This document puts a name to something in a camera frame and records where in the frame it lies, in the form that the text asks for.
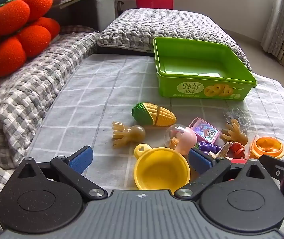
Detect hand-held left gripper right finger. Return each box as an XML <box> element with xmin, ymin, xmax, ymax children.
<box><xmin>174</xmin><ymin>147</ymin><xmax>274</xmax><ymax>202</ymax></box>

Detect yellow toy pot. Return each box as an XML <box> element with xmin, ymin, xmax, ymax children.
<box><xmin>134</xmin><ymin>143</ymin><xmax>191</xmax><ymax>190</ymax></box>

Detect orange toy cup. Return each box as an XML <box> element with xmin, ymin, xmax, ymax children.
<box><xmin>254</xmin><ymin>136</ymin><xmax>284</xmax><ymax>159</ymax></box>

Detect tan hand-shaped toy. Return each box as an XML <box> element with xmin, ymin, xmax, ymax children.
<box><xmin>220</xmin><ymin>119</ymin><xmax>248</xmax><ymax>146</ymax></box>
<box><xmin>112</xmin><ymin>121</ymin><xmax>146</xmax><ymax>147</ymax></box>

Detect purple toy grapes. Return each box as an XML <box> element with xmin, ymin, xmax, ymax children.
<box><xmin>197</xmin><ymin>141</ymin><xmax>222</xmax><ymax>155</ymax></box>

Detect grey sofa armrest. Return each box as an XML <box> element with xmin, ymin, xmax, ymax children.
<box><xmin>49</xmin><ymin>0</ymin><xmax>115</xmax><ymax>33</ymax></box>

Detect red plastic chair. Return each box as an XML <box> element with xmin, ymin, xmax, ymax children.
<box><xmin>135</xmin><ymin>0</ymin><xmax>175</xmax><ymax>10</ymax></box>

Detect pink animal toy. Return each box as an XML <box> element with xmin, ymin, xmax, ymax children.
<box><xmin>175</xmin><ymin>129</ymin><xmax>198</xmax><ymax>156</ymax></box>

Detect toy corn cob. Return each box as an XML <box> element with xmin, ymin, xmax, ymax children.
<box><xmin>131</xmin><ymin>102</ymin><xmax>177</xmax><ymax>126</ymax></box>

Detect green plastic box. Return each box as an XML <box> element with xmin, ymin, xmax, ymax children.
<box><xmin>152</xmin><ymin>37</ymin><xmax>257</xmax><ymax>100</ymax></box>

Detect clear toy capsule ball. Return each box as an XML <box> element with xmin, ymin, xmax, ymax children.
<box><xmin>165</xmin><ymin>124</ymin><xmax>186</xmax><ymax>150</ymax></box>

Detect clear bag of rings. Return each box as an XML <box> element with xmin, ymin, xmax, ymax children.
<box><xmin>223</xmin><ymin>105</ymin><xmax>251</xmax><ymax>132</ymax></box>

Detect tan toy starfish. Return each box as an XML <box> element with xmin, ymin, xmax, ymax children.
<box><xmin>212</xmin><ymin>141</ymin><xmax>233</xmax><ymax>158</ymax></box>

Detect orange plush cushion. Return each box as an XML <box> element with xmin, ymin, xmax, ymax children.
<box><xmin>0</xmin><ymin>0</ymin><xmax>61</xmax><ymax>82</ymax></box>

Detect grey quilted cushion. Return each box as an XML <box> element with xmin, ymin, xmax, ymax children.
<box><xmin>97</xmin><ymin>8</ymin><xmax>252</xmax><ymax>72</ymax></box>

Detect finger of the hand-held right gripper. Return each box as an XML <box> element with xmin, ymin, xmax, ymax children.
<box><xmin>259</xmin><ymin>154</ymin><xmax>284</xmax><ymax>180</ymax></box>

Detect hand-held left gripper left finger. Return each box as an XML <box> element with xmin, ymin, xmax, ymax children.
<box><xmin>8</xmin><ymin>146</ymin><xmax>108</xmax><ymax>202</ymax></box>

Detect pink card box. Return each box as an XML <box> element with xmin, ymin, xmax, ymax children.
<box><xmin>189</xmin><ymin>118</ymin><xmax>221</xmax><ymax>143</ymax></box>

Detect grey grid sheet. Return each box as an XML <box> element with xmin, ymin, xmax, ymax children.
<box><xmin>25</xmin><ymin>53</ymin><xmax>284</xmax><ymax>229</ymax></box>

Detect grey checked sofa cover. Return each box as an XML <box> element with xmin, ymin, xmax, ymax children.
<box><xmin>0</xmin><ymin>25</ymin><xmax>101</xmax><ymax>234</ymax></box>

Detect red toy crab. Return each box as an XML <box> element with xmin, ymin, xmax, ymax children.
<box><xmin>229</xmin><ymin>141</ymin><xmax>246</xmax><ymax>160</ymax></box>

